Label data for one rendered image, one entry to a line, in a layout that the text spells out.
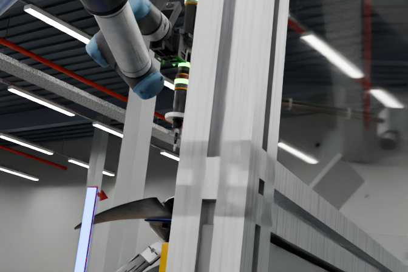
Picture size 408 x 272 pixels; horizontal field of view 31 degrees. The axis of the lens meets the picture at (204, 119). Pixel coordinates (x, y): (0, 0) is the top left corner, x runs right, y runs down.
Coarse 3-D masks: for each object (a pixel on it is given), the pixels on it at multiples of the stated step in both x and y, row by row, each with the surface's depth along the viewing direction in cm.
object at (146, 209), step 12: (132, 204) 162; (144, 204) 164; (156, 204) 165; (96, 216) 165; (108, 216) 169; (120, 216) 172; (132, 216) 176; (144, 216) 178; (156, 216) 178; (168, 216) 176
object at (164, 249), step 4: (164, 244) 138; (168, 244) 137; (164, 248) 137; (164, 252) 137; (164, 256) 137; (160, 260) 137; (164, 260) 136; (160, 264) 137; (164, 264) 136; (160, 268) 136; (164, 268) 136
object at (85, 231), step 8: (88, 192) 155; (88, 200) 155; (88, 208) 154; (88, 216) 153; (88, 224) 153; (88, 232) 152; (80, 240) 152; (88, 240) 152; (80, 248) 152; (80, 256) 151; (80, 264) 150
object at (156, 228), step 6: (162, 204) 192; (168, 204) 191; (168, 210) 190; (156, 228) 192; (162, 228) 190; (168, 228) 189; (162, 234) 190; (168, 234) 189; (162, 240) 192; (168, 240) 190
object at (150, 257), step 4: (156, 240) 195; (152, 244) 195; (156, 244) 194; (160, 244) 192; (148, 248) 194; (156, 248) 192; (160, 248) 190; (144, 252) 194; (148, 252) 193; (156, 252) 190; (160, 252) 188; (144, 256) 192; (148, 256) 190; (152, 256) 189; (156, 256) 188; (148, 260) 188; (152, 260) 187
